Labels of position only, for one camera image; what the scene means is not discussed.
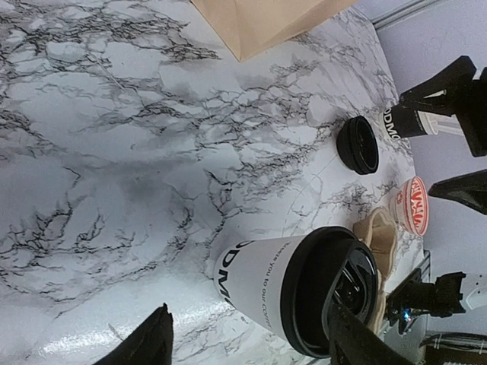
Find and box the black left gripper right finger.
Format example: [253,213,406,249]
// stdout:
[328,304,412,365]

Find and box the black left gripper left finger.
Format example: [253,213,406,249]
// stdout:
[94,303,173,365]

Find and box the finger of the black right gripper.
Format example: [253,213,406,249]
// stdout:
[428,170,487,213]
[399,56,486,157]

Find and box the black coffee cup lid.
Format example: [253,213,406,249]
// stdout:
[280,226,379,359]

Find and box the white paper coffee cup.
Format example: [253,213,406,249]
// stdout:
[214,236,303,340]

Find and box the right arm base board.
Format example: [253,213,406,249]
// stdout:
[385,268,466,335]

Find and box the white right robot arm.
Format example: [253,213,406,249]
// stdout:
[384,56,486,317]

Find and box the brown paper takeout bag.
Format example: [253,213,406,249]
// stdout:
[193,0,355,62]

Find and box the black cup holding straws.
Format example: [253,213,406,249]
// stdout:
[378,105,438,140]

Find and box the red floral bowl right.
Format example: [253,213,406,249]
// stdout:
[388,176,429,236]

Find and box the brown cardboard cup carrier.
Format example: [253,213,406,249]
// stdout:
[353,208,397,336]

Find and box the stack of black lids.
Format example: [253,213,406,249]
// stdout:
[336,116,379,175]

